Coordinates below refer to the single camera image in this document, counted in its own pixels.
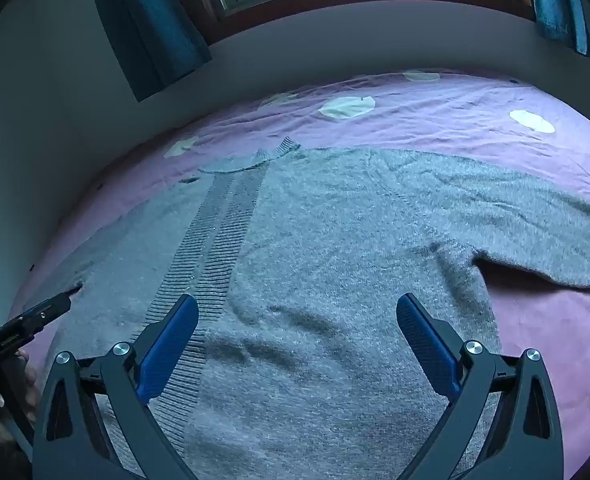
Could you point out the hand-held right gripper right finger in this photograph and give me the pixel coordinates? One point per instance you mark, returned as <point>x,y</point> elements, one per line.
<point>427,340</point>

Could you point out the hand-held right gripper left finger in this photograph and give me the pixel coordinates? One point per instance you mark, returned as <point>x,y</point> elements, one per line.
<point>170,345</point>

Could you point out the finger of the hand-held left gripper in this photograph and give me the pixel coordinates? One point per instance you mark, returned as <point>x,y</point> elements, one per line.
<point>50,308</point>

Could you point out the grey knitted sweater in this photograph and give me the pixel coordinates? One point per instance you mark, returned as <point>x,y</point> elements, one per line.
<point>325,240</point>

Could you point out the pink polka dot bed sheet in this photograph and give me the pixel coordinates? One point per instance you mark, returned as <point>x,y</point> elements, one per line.
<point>475,115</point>

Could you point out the wide teal curtain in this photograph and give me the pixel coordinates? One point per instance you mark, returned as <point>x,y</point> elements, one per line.
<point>150,25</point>

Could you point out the narrow teal curtain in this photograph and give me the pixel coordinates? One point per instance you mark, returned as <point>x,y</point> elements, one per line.
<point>555,5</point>

